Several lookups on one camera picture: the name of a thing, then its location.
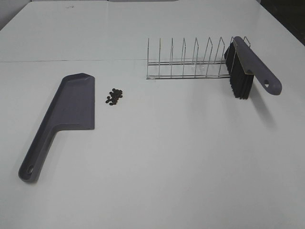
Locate metal wire dish rack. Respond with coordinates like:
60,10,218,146
145,36,251,81

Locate pile of coffee beans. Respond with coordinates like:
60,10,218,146
105,88,123,105

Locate grey plastic dustpan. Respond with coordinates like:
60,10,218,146
18,73,95,183

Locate grey brush black bristles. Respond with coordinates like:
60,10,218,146
224,36,282,99

